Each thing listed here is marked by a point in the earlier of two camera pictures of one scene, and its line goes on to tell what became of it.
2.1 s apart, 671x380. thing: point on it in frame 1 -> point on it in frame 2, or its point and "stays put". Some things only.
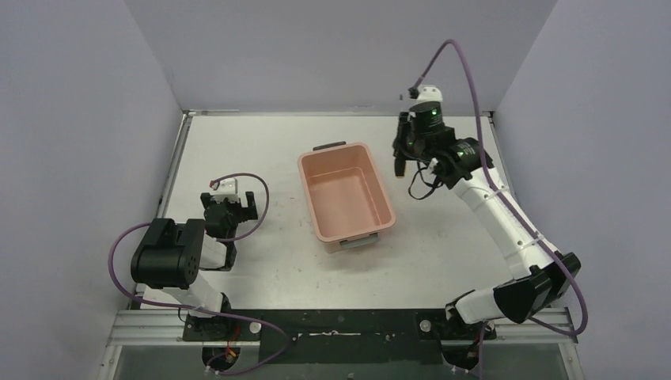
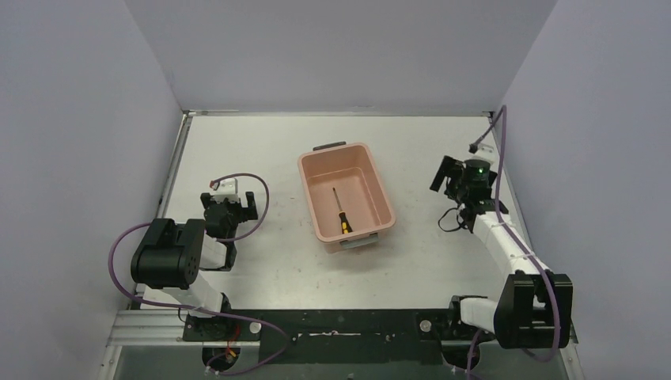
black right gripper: (407, 125) -> (449, 167)
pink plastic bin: (346, 196) stays put
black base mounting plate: (339, 336) stays put
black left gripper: (227, 204) stays put
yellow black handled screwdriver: (399, 167) -> (345, 226)
